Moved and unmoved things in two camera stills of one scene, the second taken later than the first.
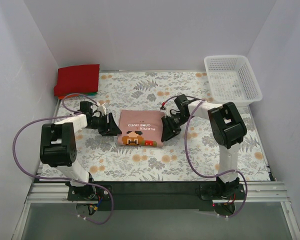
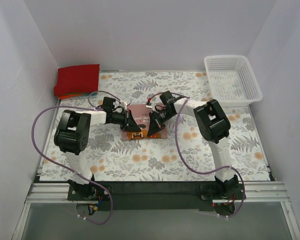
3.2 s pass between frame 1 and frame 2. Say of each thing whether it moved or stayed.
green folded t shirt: stayed
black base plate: stayed
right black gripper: moved
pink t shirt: moved
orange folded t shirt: stayed
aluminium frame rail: stayed
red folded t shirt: stayed
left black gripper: moved
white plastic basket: stayed
